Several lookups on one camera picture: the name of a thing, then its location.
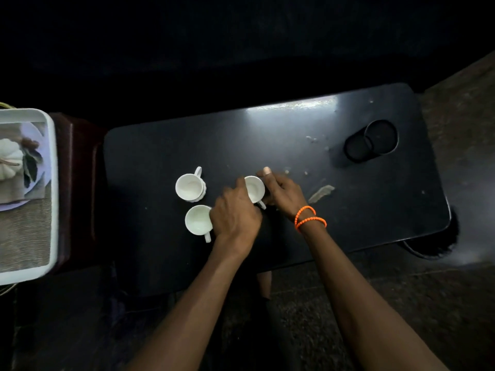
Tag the dark red wooden stool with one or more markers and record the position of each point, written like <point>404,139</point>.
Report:
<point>77,181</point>

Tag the person's right fingers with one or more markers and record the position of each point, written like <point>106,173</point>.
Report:
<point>272,179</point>

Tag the person's left forearm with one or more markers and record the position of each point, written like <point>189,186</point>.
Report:
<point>193,312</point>

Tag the white cup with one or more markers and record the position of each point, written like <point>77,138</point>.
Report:
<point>254,188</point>
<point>198,220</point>
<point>190,186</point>

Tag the person's right forearm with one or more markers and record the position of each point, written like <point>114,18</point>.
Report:
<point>363,305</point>

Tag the person's left hand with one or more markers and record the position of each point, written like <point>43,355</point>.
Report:
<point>234,218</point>

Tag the person's left fingers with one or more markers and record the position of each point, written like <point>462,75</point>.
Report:
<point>239,187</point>

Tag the person's right hand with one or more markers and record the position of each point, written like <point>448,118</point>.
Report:
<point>286,195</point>

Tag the person's leg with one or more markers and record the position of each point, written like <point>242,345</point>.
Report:
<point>264,283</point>

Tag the white printed tray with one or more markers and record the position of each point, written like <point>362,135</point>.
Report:
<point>27,227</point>

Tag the black round cup holder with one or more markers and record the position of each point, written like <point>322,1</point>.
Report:
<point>373,139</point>

